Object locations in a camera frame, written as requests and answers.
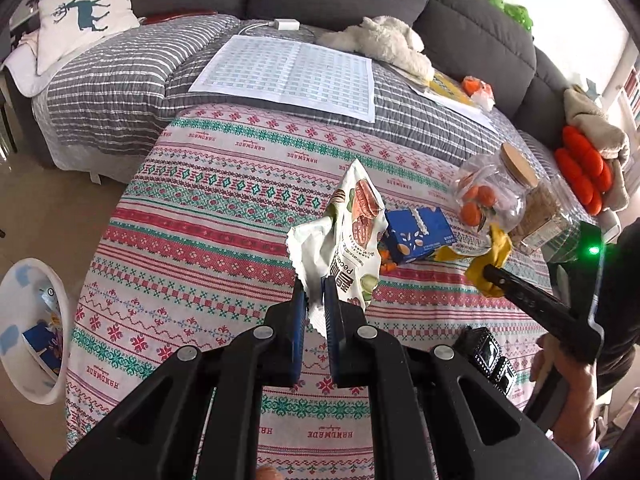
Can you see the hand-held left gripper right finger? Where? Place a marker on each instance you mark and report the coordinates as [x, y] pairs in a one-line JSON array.
[[331, 330]]

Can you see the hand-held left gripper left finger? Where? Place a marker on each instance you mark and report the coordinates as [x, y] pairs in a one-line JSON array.
[[299, 330]]

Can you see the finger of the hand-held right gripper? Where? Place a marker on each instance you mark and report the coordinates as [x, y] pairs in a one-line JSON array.
[[530, 302]]

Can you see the yellow banana peel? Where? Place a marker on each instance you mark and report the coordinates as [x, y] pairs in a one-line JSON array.
[[492, 260]]

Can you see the white nut snack bag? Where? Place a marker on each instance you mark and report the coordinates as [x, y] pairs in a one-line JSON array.
[[350, 230]]

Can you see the white round bin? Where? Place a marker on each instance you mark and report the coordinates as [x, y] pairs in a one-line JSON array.
[[15, 310]]

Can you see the person's right forearm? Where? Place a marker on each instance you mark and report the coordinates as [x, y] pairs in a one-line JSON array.
[[587, 455]]

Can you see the person's right hand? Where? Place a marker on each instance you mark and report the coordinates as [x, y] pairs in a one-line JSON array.
[[572, 390]]

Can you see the person's left hand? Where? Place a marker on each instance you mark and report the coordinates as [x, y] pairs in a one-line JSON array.
[[267, 474]]

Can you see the clear plastic snack jar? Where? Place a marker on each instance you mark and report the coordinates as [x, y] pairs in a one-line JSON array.
[[542, 215]]

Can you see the orange carrot toy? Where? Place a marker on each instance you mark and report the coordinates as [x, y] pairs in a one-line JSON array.
[[386, 260]]

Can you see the small orange fruit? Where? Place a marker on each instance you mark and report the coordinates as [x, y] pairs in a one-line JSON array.
[[471, 214], [484, 195]]

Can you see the glass jar with cork lid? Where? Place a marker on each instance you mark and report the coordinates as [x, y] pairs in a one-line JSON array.
[[500, 190]]

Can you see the beige blanket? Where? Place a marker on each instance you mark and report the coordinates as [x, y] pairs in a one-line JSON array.
[[597, 130]]

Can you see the patterned red green tablecloth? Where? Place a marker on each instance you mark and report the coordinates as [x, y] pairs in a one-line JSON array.
[[225, 185]]

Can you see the white bookshelf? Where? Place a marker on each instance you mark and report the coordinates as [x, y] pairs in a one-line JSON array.
[[631, 87]]

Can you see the white paper sheet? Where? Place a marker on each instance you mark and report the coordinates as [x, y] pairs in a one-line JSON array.
[[460, 107]]

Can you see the yellow booklet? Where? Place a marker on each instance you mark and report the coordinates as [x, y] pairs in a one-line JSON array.
[[450, 85]]

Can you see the printed chart paper sheet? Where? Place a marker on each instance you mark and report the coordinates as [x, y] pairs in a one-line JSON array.
[[290, 75]]

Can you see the green plush toy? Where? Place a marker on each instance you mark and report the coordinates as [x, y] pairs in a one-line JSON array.
[[517, 17]]

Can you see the white charger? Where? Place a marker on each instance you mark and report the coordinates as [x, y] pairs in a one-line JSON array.
[[286, 24]]

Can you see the grey striped sofa cover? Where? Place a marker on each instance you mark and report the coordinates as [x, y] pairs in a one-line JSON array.
[[125, 70]]

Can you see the red flat cushion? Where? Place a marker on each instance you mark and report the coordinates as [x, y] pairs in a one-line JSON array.
[[175, 16]]

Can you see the white deer print pillow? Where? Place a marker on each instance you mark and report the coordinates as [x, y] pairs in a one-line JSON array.
[[85, 20]]

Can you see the white towel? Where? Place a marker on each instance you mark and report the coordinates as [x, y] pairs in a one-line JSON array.
[[25, 67]]

